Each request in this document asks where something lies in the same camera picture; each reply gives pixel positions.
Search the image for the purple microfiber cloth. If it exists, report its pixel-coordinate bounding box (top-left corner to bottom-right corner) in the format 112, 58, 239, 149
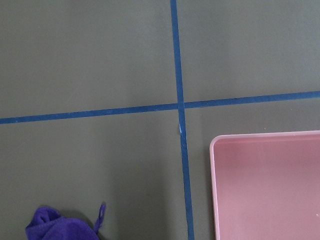
25, 203, 106, 240

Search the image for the pink plastic tray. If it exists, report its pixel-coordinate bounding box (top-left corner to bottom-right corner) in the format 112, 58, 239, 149
209, 130, 320, 240

